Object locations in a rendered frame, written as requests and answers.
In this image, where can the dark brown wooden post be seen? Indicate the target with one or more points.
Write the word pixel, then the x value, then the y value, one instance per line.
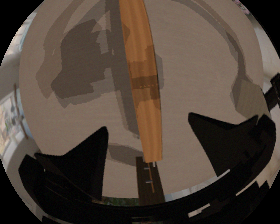
pixel 148 181

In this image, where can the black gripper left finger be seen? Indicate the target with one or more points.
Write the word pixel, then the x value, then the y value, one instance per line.
pixel 83 166

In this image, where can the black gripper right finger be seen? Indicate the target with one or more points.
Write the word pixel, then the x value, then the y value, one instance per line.
pixel 220 140

